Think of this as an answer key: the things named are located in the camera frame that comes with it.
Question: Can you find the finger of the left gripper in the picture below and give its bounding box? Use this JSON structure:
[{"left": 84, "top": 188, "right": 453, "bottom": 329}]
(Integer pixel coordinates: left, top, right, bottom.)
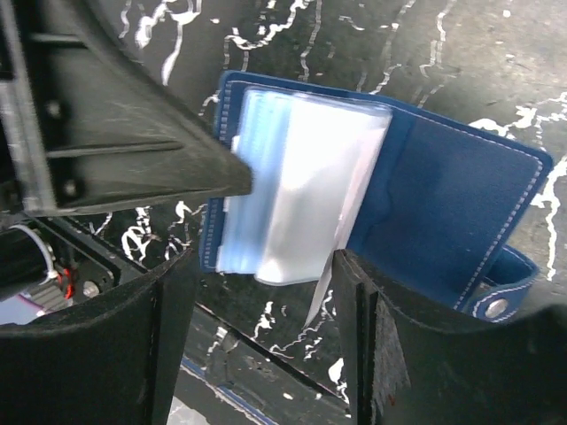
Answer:
[{"left": 1, "top": 1, "right": 252, "bottom": 217}]

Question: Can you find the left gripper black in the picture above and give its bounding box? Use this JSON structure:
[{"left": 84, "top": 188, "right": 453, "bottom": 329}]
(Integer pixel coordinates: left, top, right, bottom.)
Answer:
[{"left": 1, "top": 213, "right": 145, "bottom": 323}]

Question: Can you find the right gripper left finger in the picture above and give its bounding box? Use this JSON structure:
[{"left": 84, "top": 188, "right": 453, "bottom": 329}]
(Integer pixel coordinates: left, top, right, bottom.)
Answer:
[{"left": 1, "top": 251, "right": 195, "bottom": 424}]

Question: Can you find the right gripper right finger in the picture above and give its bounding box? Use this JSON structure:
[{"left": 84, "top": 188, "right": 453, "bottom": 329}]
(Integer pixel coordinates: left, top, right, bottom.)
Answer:
[{"left": 331, "top": 251, "right": 566, "bottom": 424}]

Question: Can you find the blue card holder wallet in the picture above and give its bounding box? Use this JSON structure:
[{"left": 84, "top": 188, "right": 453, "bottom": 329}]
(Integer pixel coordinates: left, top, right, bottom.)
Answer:
[{"left": 199, "top": 71, "right": 553, "bottom": 323}]

